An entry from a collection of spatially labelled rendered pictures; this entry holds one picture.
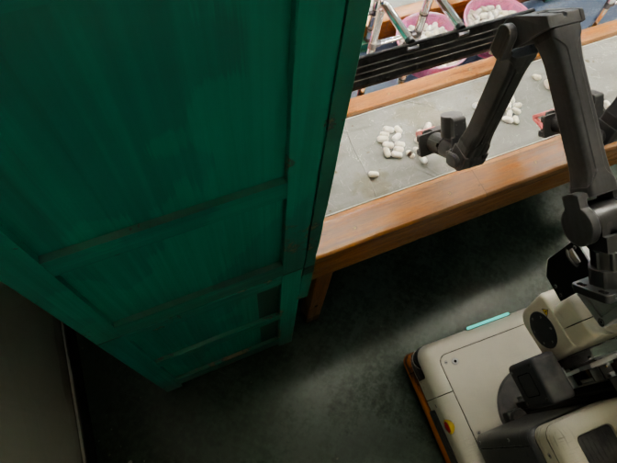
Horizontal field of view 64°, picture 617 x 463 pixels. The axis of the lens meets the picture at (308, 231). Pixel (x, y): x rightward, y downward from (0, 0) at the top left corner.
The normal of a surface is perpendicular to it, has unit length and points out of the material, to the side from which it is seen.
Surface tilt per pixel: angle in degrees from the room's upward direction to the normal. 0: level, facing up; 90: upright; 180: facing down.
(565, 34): 27
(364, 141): 0
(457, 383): 0
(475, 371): 0
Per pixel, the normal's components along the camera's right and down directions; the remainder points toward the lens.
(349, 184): 0.07, -0.43
